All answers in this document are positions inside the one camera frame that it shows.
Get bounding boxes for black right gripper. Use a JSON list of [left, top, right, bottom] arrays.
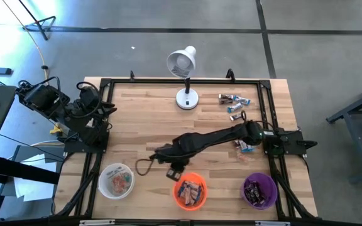
[[149, 143, 191, 182]]

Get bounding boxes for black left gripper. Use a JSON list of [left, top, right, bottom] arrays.
[[75, 84, 118, 119]]

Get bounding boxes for orange hard candy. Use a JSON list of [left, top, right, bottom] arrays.
[[111, 175, 124, 189]]

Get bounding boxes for white plastic bucket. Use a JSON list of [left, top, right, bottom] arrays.
[[98, 163, 135, 200]]

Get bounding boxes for orange plastic bucket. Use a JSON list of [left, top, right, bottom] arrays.
[[173, 171, 209, 211]]

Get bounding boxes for white desk lamp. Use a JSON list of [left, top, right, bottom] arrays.
[[166, 45, 200, 110]]

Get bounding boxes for purple plastic bucket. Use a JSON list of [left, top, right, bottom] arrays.
[[241, 172, 278, 210]]

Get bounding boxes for black desk beam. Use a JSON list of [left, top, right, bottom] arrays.
[[0, 155, 59, 186]]

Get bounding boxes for white paper sheets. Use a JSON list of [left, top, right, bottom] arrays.
[[13, 153, 59, 202]]

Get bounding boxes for black tripod stand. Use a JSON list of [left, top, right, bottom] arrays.
[[19, 0, 57, 41]]

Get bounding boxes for yellow floor cable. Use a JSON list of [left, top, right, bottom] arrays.
[[1, 0, 64, 136]]

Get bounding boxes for white metal bracket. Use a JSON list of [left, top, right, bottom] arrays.
[[79, 219, 116, 226], [255, 221, 290, 226]]

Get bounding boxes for grey metal table frame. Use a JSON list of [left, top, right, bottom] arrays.
[[325, 80, 362, 183]]

